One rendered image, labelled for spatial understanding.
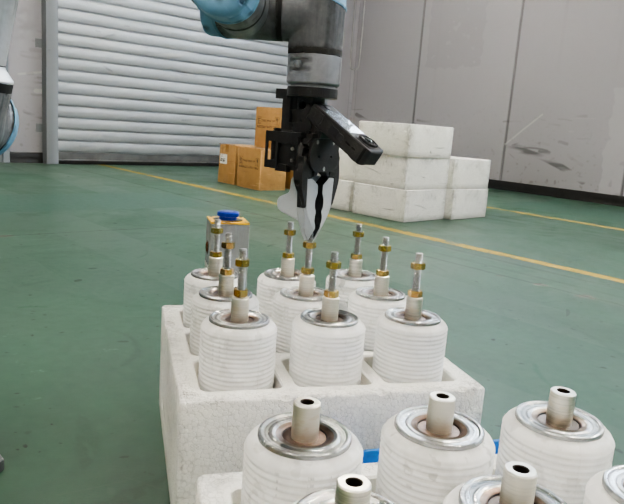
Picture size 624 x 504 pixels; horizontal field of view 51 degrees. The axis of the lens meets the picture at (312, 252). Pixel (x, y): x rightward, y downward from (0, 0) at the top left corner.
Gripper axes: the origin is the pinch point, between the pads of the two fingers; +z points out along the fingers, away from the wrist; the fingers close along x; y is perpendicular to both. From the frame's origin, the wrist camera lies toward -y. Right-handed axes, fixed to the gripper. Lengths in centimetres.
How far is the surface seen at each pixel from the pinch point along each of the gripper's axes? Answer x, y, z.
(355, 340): 8.3, -13.2, 11.1
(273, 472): 40.4, -26.0, 10.4
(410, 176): -251, 112, 9
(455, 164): -287, 102, 2
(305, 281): 1.0, 0.2, 7.3
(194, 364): 17.5, 5.4, 17.0
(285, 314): 4.8, 0.6, 11.6
